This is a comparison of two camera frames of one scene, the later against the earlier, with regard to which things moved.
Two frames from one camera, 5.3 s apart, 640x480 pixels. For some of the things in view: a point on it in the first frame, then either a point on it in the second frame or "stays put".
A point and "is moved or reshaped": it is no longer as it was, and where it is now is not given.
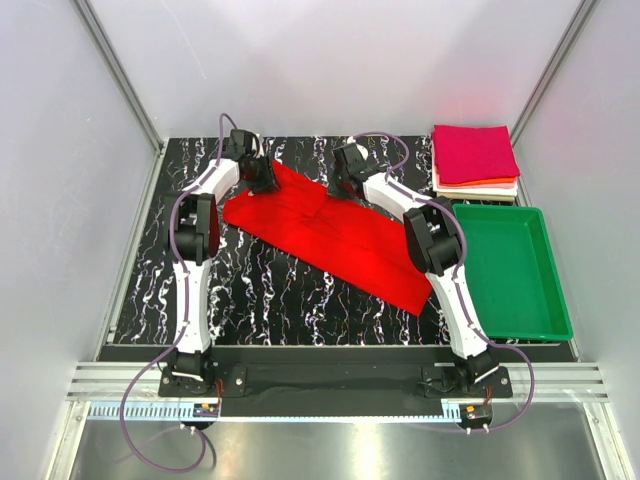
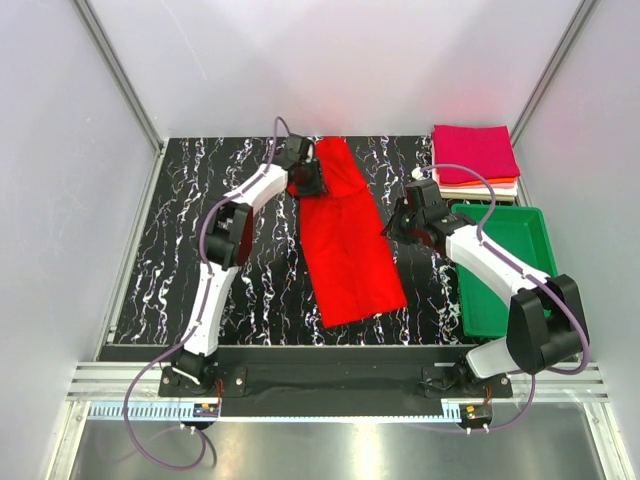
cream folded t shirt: (502, 194) stays put
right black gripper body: (336, 187) → (405, 225)
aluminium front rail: (103, 381) stays put
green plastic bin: (514, 273) stays put
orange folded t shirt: (485, 180) stays put
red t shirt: (344, 239) is moved or reshaped
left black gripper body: (260, 176) → (310, 183)
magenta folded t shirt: (474, 152) stays put
